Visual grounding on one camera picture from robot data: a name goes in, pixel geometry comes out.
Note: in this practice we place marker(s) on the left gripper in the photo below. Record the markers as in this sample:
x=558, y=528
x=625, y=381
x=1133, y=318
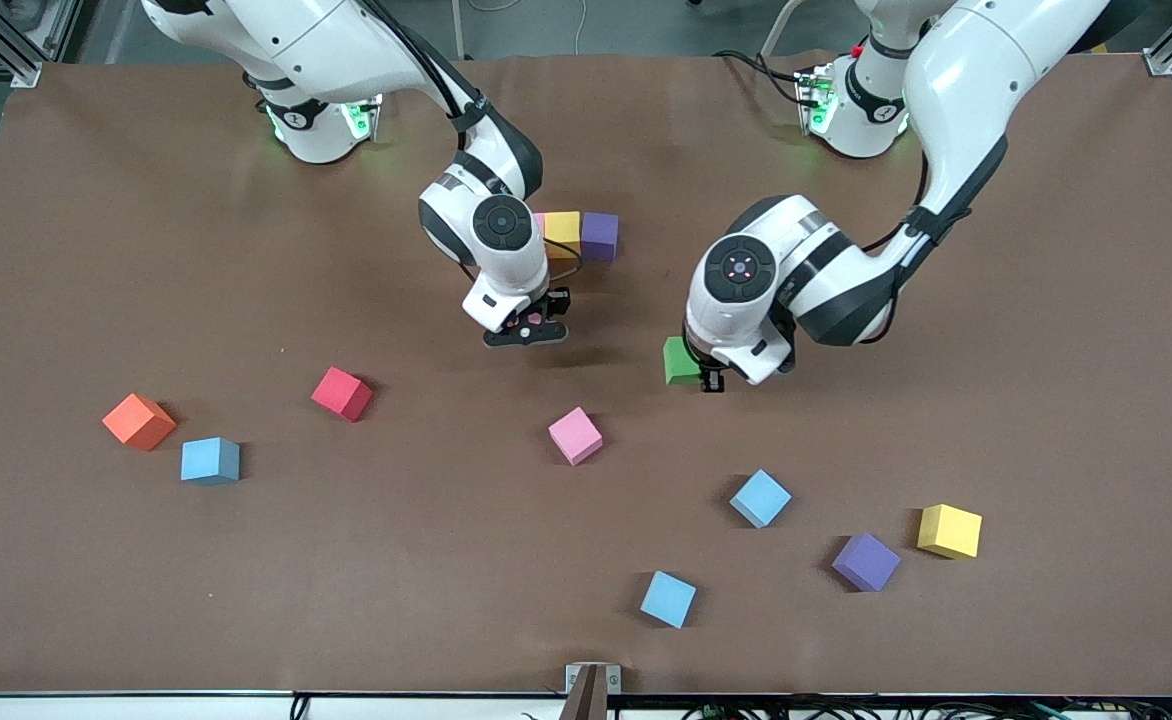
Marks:
x=711, y=380

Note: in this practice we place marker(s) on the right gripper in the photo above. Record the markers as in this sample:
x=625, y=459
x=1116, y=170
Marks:
x=557, y=302

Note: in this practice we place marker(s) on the green foam block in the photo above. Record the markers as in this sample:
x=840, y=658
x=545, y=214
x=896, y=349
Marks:
x=679, y=362

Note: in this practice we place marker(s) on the yellow foam block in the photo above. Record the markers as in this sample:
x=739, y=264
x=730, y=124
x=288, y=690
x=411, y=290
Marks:
x=564, y=232
x=949, y=531

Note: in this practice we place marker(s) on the purple foam block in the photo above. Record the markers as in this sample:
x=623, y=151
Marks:
x=865, y=562
x=599, y=236

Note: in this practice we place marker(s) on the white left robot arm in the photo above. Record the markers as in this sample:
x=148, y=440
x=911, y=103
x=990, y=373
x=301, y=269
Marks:
x=976, y=60

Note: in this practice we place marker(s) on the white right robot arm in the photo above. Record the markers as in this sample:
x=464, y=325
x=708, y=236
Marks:
x=296, y=40

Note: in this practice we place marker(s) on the blue foam block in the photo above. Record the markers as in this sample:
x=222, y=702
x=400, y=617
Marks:
x=760, y=498
x=668, y=600
x=210, y=461

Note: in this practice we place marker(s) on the red foam block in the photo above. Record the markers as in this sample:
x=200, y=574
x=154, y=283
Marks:
x=342, y=394

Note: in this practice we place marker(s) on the thin metal pole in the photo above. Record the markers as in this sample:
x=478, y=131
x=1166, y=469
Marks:
x=458, y=30

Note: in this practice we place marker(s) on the brown table cover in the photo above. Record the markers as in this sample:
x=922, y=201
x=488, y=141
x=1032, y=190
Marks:
x=146, y=250

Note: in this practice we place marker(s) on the orange foam block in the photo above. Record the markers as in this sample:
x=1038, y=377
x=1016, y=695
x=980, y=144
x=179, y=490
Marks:
x=139, y=421

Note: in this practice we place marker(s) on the metal table bracket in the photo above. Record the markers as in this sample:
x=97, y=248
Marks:
x=593, y=690

